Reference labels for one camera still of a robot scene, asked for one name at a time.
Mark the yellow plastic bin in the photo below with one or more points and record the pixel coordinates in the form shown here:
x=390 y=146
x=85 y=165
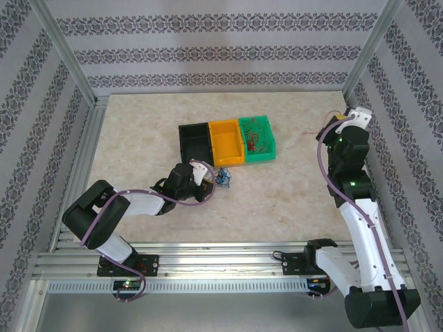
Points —
x=226 y=143

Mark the black plastic bin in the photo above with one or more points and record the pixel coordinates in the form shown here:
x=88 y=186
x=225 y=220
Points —
x=195 y=141

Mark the green plastic bin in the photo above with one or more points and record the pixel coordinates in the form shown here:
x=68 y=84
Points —
x=263 y=138

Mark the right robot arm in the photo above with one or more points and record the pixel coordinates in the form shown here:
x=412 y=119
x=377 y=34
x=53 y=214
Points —
x=367 y=249

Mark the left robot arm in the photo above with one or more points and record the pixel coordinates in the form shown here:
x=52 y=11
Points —
x=104 y=211

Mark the left controller board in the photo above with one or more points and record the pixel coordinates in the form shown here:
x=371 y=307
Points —
x=126 y=284

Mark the controller board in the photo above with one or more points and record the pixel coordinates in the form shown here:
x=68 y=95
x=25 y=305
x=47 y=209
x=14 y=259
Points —
x=316 y=284
x=126 y=284

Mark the right controller board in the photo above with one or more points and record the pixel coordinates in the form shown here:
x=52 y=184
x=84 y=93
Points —
x=316 y=284

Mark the grey metal panel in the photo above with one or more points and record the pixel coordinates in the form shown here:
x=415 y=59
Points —
x=221 y=314

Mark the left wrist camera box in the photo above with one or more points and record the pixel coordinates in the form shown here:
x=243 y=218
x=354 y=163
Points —
x=200 y=171

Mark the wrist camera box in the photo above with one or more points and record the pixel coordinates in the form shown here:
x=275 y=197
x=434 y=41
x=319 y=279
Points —
x=200 y=171
x=358 y=117

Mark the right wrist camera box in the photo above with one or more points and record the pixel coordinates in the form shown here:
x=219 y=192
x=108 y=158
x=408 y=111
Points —
x=358 y=117

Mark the aluminium base rail beam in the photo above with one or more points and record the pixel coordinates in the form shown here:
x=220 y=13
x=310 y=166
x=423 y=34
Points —
x=221 y=259

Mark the right aluminium corner post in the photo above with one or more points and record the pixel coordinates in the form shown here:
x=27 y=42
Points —
x=370 y=48

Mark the aluminium corner post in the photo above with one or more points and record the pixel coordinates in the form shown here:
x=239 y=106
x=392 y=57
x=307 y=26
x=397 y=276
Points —
x=65 y=55
x=370 y=48

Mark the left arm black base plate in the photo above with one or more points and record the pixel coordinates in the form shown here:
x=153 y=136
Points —
x=150 y=265

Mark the aluminium side rail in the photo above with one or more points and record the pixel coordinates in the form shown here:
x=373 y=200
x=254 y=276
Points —
x=86 y=148

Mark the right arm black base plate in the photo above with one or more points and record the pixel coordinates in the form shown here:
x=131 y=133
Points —
x=294 y=264

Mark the left aluminium corner post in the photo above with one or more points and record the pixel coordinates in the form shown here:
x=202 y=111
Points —
x=65 y=55

